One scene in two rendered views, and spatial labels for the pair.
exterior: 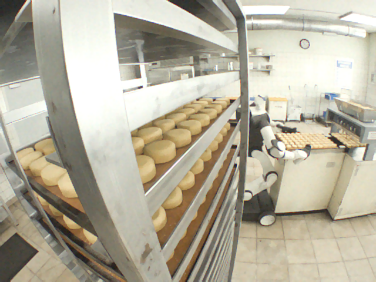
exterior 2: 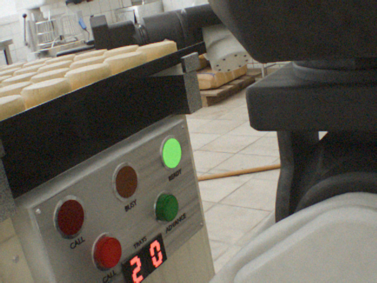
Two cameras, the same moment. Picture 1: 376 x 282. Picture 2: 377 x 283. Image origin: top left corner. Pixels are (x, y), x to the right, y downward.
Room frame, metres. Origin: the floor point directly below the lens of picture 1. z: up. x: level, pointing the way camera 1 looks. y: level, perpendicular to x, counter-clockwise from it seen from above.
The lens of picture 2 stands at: (1.92, -0.65, 0.98)
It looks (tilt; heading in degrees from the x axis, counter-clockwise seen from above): 17 degrees down; 204
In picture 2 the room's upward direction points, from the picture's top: 11 degrees counter-clockwise
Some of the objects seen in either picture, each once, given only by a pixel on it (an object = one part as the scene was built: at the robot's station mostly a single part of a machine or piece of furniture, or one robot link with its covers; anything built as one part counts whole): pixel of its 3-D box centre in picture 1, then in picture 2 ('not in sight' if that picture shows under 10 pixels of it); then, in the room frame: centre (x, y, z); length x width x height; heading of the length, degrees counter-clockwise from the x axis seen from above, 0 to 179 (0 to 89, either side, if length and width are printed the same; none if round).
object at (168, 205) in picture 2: not in sight; (165, 207); (1.47, -0.90, 0.76); 0.03 x 0.02 x 0.03; 168
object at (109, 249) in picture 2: not in sight; (106, 252); (1.56, -0.92, 0.76); 0.03 x 0.02 x 0.03; 168
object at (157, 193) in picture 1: (214, 123); not in sight; (0.37, -0.06, 1.50); 0.64 x 0.03 x 0.03; 154
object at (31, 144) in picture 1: (96, 119); not in sight; (0.54, 0.29, 1.50); 0.64 x 0.03 x 0.03; 154
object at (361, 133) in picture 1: (352, 131); not in sight; (1.33, -1.77, 1.01); 0.72 x 0.33 x 0.34; 168
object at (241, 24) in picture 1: (239, 210); not in sight; (0.63, -0.22, 0.97); 0.03 x 0.03 x 1.70; 64
